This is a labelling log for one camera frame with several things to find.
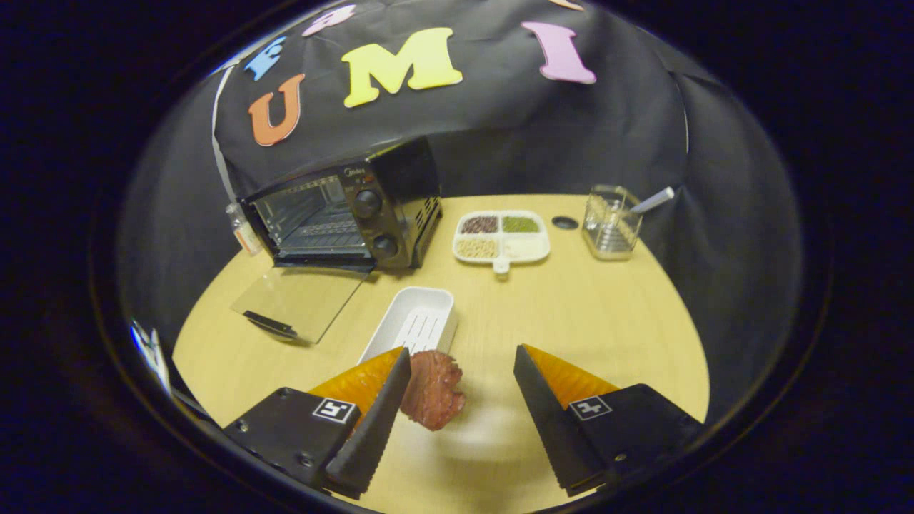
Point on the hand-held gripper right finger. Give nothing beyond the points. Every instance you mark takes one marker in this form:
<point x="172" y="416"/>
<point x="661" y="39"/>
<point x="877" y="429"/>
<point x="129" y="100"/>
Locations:
<point x="553" y="428"/>

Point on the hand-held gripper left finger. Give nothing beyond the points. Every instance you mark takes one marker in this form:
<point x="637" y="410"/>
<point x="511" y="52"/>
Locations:
<point x="378" y="428"/>

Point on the brown meat steak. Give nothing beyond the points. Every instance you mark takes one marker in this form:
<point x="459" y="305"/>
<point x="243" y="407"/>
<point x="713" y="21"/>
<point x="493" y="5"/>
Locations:
<point x="435" y="392"/>

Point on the black toaster oven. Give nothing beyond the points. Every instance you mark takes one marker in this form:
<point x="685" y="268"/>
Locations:
<point x="385" y="200"/>

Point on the white rectangular tray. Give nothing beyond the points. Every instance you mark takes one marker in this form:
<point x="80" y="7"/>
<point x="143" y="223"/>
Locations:
<point x="421" y="314"/>

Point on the white divided dish of beans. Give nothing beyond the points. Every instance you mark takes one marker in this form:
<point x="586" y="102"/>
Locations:
<point x="525" y="246"/>

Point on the black round table grommet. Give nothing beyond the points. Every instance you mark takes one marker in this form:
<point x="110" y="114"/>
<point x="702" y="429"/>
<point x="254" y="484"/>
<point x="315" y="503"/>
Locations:
<point x="565" y="223"/>

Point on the small clear bottle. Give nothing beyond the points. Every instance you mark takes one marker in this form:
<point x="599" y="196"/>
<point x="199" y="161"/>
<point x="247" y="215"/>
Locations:
<point x="246" y="235"/>

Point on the white spoon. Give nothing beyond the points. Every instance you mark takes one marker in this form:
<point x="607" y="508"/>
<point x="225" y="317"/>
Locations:
<point x="653" y="201"/>

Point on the black backdrop cloth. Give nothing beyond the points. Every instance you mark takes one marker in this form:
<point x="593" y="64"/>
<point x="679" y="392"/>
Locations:
<point x="535" y="135"/>

